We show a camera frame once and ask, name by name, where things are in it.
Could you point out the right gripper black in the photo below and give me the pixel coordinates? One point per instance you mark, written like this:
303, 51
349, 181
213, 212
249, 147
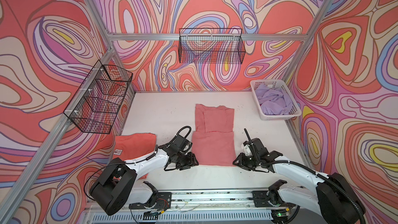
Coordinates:
242, 163

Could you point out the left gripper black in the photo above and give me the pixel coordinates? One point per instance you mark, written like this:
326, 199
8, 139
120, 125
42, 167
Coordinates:
190, 163

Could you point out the pink t shirt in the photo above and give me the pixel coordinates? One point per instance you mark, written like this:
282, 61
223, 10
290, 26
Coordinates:
213, 138

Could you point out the white plastic laundry basket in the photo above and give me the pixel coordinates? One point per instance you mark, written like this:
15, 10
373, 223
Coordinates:
274, 83

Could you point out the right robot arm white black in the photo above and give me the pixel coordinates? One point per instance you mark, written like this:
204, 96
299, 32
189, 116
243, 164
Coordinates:
329, 196

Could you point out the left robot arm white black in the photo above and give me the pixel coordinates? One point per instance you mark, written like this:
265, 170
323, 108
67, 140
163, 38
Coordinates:
116, 185

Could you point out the folded red t shirt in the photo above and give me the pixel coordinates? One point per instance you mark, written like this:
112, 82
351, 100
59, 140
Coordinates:
134, 146

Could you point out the lavender t shirt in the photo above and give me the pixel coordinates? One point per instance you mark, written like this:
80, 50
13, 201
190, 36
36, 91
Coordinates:
274, 101

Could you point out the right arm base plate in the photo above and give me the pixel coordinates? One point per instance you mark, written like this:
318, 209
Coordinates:
262, 198

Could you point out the aluminium frame rail base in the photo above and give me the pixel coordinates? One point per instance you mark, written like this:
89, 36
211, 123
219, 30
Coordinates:
217, 206

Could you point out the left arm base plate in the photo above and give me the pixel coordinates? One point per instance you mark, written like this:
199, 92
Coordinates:
160, 201

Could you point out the black wire basket left wall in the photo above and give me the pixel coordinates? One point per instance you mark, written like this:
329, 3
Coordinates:
97, 102

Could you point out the black wire basket wall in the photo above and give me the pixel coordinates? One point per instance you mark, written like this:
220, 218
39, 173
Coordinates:
211, 45
97, 102

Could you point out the black wire basket back wall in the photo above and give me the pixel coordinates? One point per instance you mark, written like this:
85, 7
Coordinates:
211, 45

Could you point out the aluminium frame left post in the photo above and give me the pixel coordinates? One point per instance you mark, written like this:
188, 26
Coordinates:
110, 56

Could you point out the aluminium frame post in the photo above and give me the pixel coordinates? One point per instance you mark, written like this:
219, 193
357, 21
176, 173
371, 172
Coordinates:
110, 56
299, 54

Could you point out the aluminium frame right post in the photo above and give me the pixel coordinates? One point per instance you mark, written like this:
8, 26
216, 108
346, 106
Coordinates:
299, 54

